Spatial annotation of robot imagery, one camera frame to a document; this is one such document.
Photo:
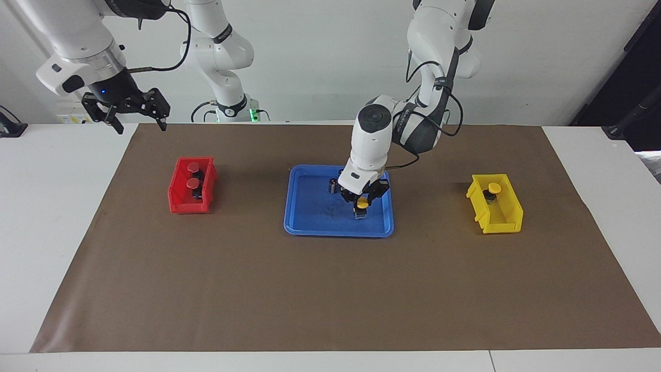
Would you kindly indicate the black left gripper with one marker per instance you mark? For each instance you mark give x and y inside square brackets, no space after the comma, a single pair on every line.
[379,190]

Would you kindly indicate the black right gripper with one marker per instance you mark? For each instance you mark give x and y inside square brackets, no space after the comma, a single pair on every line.
[126,103]

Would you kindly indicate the yellow push button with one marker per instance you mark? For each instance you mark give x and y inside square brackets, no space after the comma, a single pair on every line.
[494,187]
[363,205]

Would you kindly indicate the red push button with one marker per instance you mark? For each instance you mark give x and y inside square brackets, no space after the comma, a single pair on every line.
[194,166]
[193,183]

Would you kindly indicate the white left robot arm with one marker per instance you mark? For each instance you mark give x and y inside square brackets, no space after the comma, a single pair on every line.
[369,144]

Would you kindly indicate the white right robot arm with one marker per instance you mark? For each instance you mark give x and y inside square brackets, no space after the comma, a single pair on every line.
[77,31]

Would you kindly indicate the blue plastic tray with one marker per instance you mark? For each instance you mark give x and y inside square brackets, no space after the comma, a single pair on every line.
[310,222]

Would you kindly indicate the red plastic bin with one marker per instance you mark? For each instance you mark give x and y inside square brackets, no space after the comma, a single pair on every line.
[181,204]

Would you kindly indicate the brown paper mat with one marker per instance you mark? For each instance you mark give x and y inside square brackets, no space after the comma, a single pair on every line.
[330,289]

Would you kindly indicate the black desk device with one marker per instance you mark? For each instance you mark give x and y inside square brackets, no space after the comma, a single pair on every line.
[13,129]

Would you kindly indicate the yellow plastic bin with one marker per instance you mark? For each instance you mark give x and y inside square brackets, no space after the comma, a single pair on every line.
[498,217]

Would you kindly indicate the black stand pole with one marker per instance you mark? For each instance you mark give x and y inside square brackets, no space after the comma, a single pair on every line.
[619,129]

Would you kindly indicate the black side panel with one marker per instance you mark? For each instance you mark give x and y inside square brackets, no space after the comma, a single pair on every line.
[609,77]

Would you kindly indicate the grey metallic object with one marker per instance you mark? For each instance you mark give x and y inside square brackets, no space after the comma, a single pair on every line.
[651,163]

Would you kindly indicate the white wall socket box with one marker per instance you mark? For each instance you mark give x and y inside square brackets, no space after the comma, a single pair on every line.
[82,111]

